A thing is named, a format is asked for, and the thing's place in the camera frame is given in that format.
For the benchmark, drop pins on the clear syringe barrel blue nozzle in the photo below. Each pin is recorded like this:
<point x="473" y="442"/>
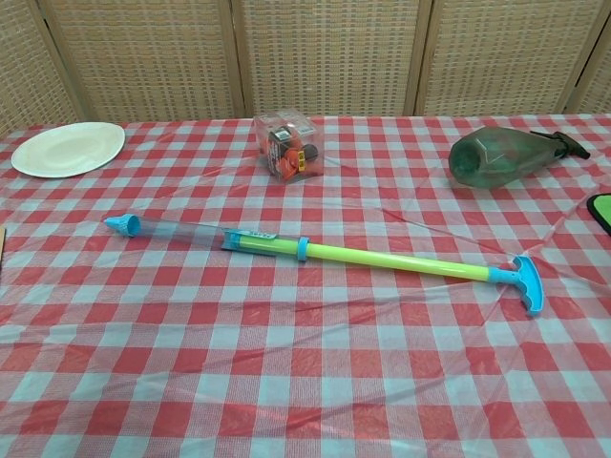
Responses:
<point x="191" y="234"/>

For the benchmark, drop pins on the clear box with orange items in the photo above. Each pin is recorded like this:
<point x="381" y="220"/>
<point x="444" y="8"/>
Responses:
<point x="288" y="148"/>

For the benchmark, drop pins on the red white checkered tablecloth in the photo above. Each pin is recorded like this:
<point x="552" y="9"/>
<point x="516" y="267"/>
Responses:
<point x="305" y="362"/>

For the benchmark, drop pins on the woven bamboo folding screen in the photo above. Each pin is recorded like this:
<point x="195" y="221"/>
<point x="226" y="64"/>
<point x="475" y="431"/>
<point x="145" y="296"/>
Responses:
<point x="324" y="52"/>

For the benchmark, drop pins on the green spray bottle black trigger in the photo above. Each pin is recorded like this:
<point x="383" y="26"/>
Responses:
<point x="496" y="157"/>

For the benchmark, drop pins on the white paper plate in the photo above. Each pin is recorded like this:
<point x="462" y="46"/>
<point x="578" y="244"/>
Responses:
<point x="67" y="150"/>

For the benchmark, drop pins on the green microfibre cloth black edge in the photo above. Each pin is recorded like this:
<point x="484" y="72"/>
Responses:
<point x="602" y="212"/>

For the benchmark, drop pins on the cartoon girl mouse pad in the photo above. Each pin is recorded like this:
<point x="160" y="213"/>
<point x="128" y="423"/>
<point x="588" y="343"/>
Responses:
<point x="2" y="238"/>

